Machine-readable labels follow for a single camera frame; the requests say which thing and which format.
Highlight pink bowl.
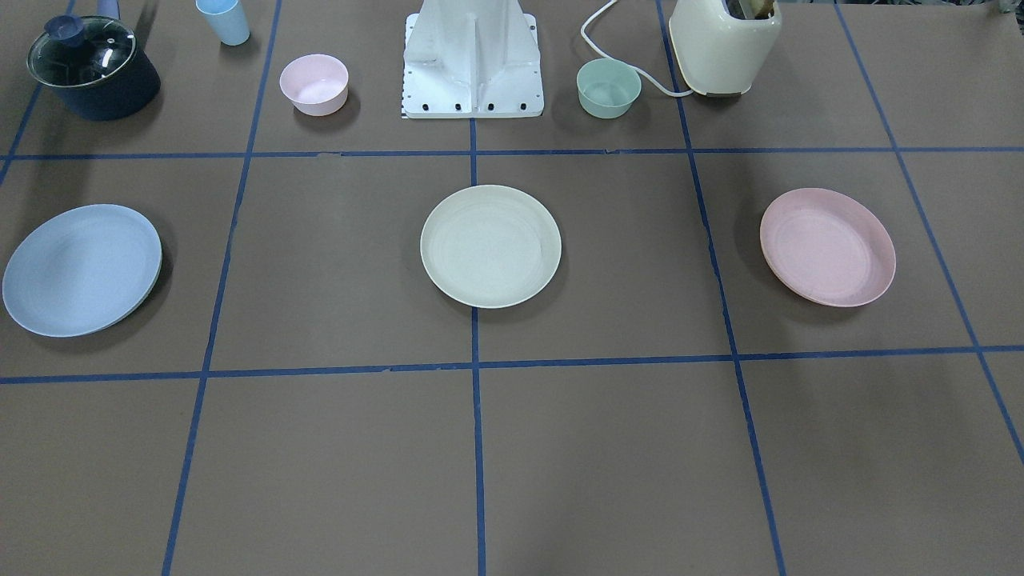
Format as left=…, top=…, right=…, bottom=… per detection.
left=278, top=54, right=349, bottom=117

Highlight green bowl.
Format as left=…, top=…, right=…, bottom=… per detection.
left=575, top=58, right=642, bottom=119

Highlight white toaster cable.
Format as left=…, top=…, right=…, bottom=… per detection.
left=580, top=0, right=694, bottom=98

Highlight glass pot lid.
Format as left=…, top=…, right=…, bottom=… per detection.
left=26, top=14, right=138, bottom=88

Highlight light blue plate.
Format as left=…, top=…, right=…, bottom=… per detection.
left=2, top=204, right=163, bottom=337

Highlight light blue cup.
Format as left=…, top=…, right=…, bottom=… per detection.
left=195, top=0, right=251, bottom=46

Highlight cream toaster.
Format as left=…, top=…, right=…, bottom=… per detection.
left=668, top=1, right=783, bottom=98

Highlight pink plate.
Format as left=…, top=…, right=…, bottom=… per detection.
left=758, top=187, right=897, bottom=308

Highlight dark blue pot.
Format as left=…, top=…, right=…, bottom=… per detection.
left=32, top=1, right=161, bottom=121

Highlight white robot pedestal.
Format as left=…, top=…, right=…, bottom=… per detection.
left=400, top=1, right=545, bottom=119

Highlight cream plate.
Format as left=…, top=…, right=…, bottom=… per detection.
left=419, top=186, right=562, bottom=308

